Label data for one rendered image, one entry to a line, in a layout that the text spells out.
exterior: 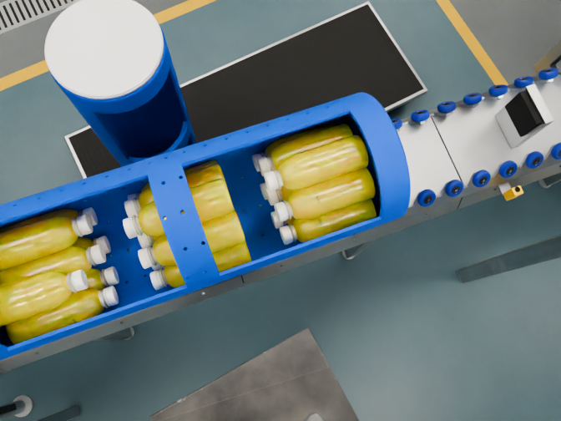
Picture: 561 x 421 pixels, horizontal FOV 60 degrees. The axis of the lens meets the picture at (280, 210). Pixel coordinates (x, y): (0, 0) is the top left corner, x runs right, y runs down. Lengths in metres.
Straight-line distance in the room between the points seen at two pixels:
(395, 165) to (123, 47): 0.70
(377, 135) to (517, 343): 1.56
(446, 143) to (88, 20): 0.94
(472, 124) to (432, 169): 0.17
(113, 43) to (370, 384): 1.57
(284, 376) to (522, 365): 1.46
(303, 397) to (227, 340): 1.04
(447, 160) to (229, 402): 0.78
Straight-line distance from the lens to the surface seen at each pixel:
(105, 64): 1.26
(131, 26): 1.30
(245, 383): 1.06
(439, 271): 2.24
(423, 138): 1.32
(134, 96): 1.23
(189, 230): 0.88
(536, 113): 1.29
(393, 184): 0.95
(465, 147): 1.35
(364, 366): 2.12
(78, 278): 1.00
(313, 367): 1.07
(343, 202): 0.99
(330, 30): 2.38
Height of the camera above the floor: 2.07
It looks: 75 degrees down
